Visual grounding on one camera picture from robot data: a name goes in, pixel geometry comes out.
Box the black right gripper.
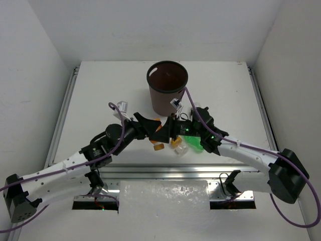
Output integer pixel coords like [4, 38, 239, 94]
[149, 112, 204, 143]

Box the orange juice bottle front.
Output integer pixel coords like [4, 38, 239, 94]
[149, 118, 165, 151]

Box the clear bottle yellow cap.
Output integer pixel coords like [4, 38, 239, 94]
[170, 138, 189, 156]

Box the green plastic bottle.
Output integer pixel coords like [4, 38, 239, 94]
[183, 136, 204, 153]

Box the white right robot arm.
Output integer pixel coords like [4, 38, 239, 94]
[172, 107, 309, 204]

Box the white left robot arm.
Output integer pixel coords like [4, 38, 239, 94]
[1, 112, 177, 223]

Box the brown garbage bin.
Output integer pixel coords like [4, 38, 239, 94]
[146, 61, 189, 116]

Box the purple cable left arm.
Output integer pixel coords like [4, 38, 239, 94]
[0, 101, 131, 233]

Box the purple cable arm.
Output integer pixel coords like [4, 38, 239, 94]
[0, 101, 131, 233]
[184, 87, 318, 228]

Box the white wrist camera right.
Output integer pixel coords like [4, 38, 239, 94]
[170, 98, 184, 113]

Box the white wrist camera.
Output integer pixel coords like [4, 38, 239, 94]
[113, 101, 130, 120]
[170, 98, 184, 113]

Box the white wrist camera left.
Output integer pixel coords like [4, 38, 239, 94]
[113, 101, 130, 120]

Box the aluminium frame rail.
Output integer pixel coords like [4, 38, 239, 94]
[7, 62, 300, 241]

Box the black cable loop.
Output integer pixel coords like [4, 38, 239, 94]
[217, 171, 230, 193]

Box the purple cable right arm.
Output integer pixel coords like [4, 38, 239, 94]
[184, 87, 318, 228]

